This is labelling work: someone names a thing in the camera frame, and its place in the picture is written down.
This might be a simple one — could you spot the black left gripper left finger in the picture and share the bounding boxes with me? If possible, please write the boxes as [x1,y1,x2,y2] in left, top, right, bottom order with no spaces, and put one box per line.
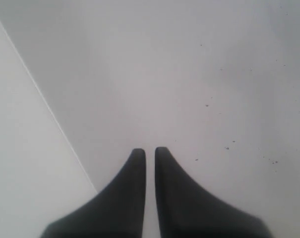
[41,148,146,238]

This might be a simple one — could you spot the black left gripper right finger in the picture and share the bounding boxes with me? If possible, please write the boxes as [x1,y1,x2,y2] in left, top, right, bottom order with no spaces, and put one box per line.
[155,147,272,238]

